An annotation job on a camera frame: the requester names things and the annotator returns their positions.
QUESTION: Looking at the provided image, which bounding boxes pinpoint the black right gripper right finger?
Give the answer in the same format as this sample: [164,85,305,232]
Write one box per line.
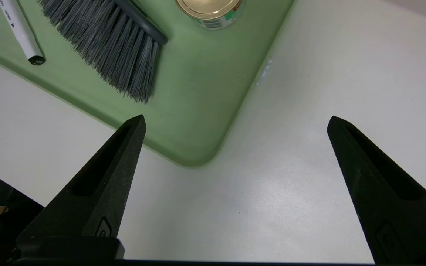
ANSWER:
[327,116,426,265]

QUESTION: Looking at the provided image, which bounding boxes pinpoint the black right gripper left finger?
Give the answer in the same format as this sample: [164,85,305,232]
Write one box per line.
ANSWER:
[16,115,147,255]

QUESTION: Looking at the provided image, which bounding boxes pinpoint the gold lid tin can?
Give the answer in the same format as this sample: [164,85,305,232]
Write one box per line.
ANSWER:
[174,0,244,30]

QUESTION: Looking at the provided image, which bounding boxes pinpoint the green handled black bristle brush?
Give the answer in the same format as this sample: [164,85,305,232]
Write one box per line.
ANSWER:
[37,0,168,104]

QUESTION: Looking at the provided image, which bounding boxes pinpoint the light green plastic tray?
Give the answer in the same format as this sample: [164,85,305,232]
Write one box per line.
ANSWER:
[0,0,295,168]

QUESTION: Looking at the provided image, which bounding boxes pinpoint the white marker pen black caps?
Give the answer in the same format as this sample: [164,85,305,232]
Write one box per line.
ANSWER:
[0,0,46,66]

